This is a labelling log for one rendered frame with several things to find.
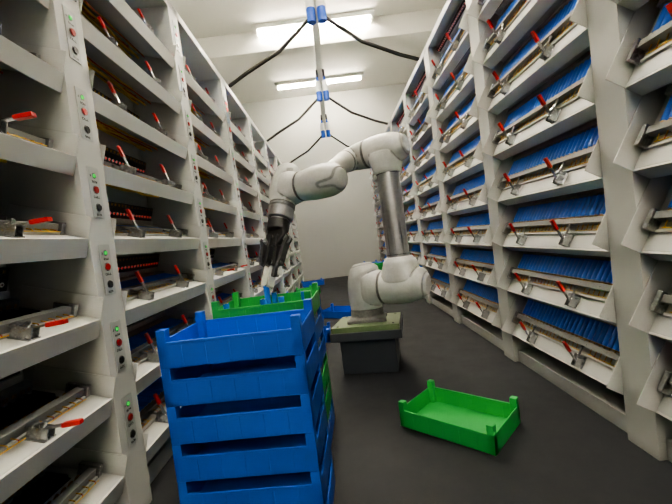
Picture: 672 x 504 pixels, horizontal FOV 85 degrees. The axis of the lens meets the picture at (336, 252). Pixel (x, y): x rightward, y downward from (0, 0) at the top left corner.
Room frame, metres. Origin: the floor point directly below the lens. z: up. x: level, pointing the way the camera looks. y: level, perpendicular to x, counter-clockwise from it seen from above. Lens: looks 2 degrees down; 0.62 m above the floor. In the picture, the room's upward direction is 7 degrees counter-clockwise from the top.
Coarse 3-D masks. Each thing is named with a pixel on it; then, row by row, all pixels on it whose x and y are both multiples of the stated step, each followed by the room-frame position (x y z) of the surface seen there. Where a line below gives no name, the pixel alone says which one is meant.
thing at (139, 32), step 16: (96, 0) 1.19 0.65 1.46; (112, 0) 1.13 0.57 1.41; (96, 16) 1.29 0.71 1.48; (112, 16) 1.27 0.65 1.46; (128, 16) 1.21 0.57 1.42; (112, 32) 1.33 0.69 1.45; (128, 32) 1.36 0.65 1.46; (144, 32) 1.31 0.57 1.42; (128, 48) 1.44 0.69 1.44; (144, 48) 1.48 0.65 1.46; (160, 48) 1.43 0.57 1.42
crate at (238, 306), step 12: (312, 288) 1.24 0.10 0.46; (240, 300) 1.28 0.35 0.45; (252, 300) 1.27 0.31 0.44; (288, 300) 1.26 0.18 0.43; (300, 300) 1.06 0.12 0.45; (312, 300) 1.08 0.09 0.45; (216, 312) 1.08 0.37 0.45; (228, 312) 1.08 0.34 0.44; (240, 312) 1.08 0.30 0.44; (252, 312) 1.07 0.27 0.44; (264, 312) 1.07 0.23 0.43
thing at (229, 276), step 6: (216, 258) 2.24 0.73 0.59; (222, 258) 2.24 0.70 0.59; (228, 258) 2.24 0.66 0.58; (240, 264) 2.24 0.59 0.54; (240, 270) 2.12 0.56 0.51; (216, 276) 1.75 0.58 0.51; (222, 276) 1.78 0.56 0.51; (228, 276) 1.88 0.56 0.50; (234, 276) 2.00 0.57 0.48; (240, 276) 2.13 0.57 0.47; (216, 282) 1.69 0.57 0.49; (222, 282) 1.79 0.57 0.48; (228, 282) 1.89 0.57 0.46
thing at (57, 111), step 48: (0, 0) 0.85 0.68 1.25; (0, 96) 0.85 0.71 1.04; (48, 96) 0.85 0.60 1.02; (96, 144) 0.93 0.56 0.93; (0, 192) 0.85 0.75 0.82; (48, 192) 0.85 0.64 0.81; (96, 240) 0.87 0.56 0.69; (48, 288) 0.85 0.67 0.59; (96, 288) 0.85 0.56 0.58; (96, 432) 0.85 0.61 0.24; (144, 480) 0.92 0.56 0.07
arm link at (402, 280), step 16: (368, 144) 1.63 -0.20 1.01; (384, 144) 1.58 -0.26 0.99; (400, 144) 1.56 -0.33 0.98; (368, 160) 1.65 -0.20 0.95; (384, 160) 1.59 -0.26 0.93; (400, 160) 1.61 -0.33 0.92; (384, 176) 1.61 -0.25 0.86; (384, 192) 1.62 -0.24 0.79; (400, 192) 1.62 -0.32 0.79; (384, 208) 1.62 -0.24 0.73; (400, 208) 1.61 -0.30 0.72; (384, 224) 1.63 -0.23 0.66; (400, 224) 1.60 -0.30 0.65; (400, 240) 1.60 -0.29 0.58; (400, 256) 1.60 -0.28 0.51; (384, 272) 1.61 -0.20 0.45; (400, 272) 1.56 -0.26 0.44; (416, 272) 1.55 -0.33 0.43; (384, 288) 1.60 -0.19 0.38; (400, 288) 1.56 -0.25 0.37; (416, 288) 1.54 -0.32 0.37
